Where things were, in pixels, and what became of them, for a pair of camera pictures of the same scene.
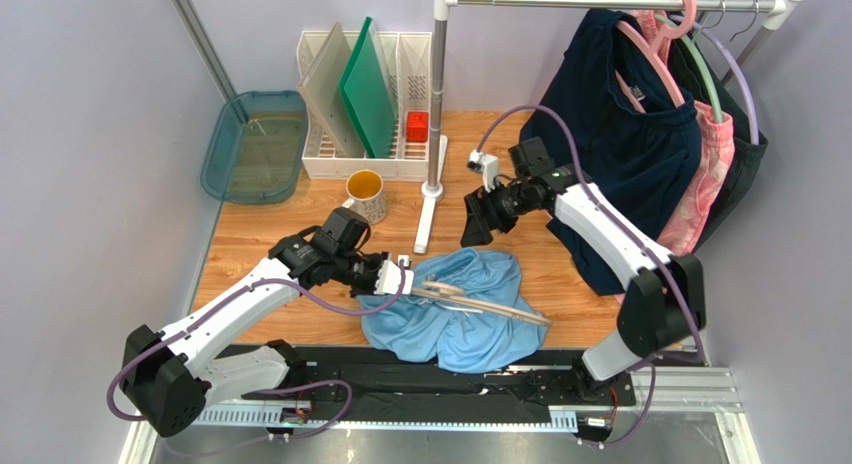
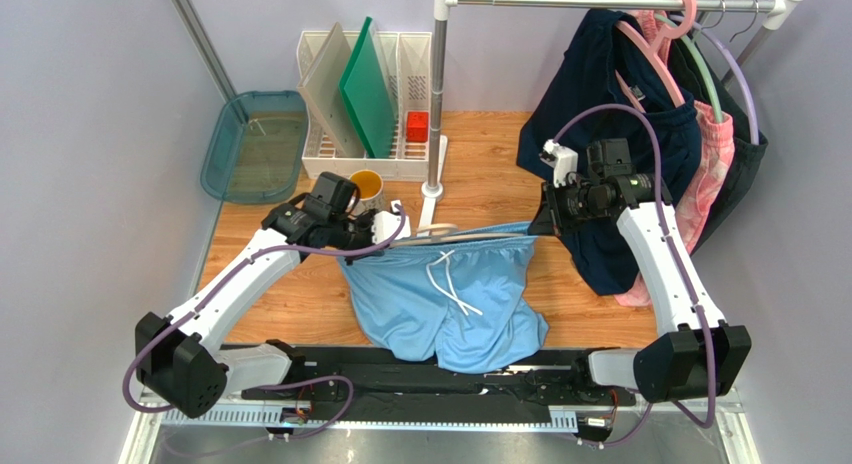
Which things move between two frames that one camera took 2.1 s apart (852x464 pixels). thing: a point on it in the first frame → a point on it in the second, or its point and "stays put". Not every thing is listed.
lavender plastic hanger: [717, 32] stays put
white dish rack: [407, 60] stays put
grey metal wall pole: [198, 35] stays put
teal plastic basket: [256, 149] stays put
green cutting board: [366, 92] stays put
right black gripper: [485, 211] → [551, 206]
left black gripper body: [362, 273] → [357, 233]
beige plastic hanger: [454, 292] → [442, 233]
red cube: [417, 127] stays put
